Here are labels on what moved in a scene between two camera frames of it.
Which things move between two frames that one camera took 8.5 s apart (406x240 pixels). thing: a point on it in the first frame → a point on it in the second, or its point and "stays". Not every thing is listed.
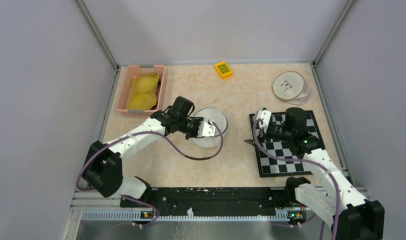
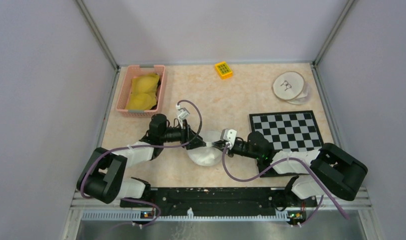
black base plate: (212, 201) stays
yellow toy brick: (224, 70) stays
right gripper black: (252, 141) → (220, 144)
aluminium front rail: (92, 205) stays
